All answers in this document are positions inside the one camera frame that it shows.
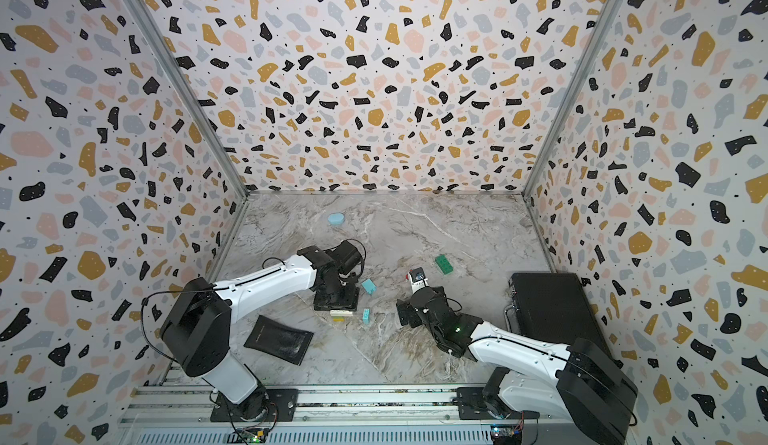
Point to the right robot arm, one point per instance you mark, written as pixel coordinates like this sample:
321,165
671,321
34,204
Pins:
577,381

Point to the light blue round puck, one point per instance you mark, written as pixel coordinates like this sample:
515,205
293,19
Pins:
336,219

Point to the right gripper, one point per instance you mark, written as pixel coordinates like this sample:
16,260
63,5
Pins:
408,307

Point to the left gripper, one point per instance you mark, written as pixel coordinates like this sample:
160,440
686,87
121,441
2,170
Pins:
350,304

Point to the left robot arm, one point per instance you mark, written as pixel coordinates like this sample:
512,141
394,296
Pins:
197,330

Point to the black hard case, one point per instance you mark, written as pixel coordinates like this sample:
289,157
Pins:
551,307

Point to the dark green long lego brick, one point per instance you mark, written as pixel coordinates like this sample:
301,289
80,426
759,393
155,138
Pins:
444,265

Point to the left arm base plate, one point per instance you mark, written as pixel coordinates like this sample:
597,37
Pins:
264,405

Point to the cream long lego brick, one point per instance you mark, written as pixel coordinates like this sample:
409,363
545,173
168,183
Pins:
342,312

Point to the aluminium frame rail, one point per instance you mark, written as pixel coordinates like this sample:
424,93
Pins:
326,414

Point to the green circuit board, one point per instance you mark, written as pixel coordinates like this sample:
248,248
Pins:
253,435

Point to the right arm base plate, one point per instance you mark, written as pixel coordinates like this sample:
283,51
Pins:
480,403

